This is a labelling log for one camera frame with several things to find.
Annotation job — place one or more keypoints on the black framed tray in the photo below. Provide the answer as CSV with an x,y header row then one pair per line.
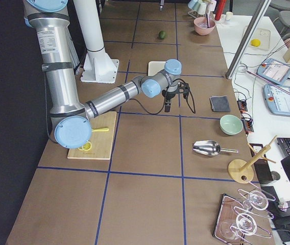
x,y
230,207

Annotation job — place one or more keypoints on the light green bowl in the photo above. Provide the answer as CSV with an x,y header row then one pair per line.
x,y
231,125

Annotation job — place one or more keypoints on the teach pendant far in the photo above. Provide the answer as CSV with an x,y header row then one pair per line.
x,y
274,71

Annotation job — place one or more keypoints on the lemon on side table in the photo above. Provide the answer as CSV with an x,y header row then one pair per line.
x,y
255,42

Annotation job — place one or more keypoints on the grey folded cloth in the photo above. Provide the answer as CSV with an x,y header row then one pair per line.
x,y
219,104

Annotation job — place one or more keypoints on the glass cup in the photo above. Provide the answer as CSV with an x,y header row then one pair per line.
x,y
255,200
234,229

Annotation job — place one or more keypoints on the steel scoop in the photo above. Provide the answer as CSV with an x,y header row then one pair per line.
x,y
210,148

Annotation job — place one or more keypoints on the black keyboard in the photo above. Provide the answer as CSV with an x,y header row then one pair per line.
x,y
284,144

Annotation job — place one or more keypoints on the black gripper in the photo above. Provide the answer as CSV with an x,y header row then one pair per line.
x,y
169,95

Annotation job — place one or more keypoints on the cream rabbit tray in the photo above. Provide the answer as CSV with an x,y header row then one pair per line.
x,y
155,66

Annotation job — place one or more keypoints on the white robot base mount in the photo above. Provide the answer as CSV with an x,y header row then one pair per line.
x,y
98,66

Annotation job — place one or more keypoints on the teach pendant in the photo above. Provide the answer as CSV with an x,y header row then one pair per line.
x,y
277,99
274,71

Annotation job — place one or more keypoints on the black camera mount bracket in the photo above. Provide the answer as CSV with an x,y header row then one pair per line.
x,y
183,88

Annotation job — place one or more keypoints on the white side tray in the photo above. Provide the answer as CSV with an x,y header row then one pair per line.
x,y
264,36

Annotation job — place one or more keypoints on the pink bowl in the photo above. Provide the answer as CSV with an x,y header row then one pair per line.
x,y
203,26

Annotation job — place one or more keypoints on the wooden cutting board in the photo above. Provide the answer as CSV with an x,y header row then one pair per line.
x,y
101,142

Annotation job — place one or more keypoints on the wooden mug stand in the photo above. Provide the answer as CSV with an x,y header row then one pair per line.
x,y
241,171

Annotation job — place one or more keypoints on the green avocado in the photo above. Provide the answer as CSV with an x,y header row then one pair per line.
x,y
162,35

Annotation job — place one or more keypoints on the red bottle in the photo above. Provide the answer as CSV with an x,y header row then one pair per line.
x,y
219,9

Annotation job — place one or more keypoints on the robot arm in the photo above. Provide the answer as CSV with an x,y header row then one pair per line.
x,y
70,117

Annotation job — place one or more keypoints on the yellow plastic knife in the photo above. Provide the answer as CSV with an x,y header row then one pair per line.
x,y
105,129

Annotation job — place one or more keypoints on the glass cup upper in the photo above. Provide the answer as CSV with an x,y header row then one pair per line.
x,y
255,200

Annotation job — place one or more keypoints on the teach pendant near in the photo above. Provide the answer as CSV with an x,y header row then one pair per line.
x,y
277,99

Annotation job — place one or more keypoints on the aluminium frame post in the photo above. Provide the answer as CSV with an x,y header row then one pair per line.
x,y
257,16

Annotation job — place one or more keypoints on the glass cup lower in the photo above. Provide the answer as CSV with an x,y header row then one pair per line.
x,y
234,229

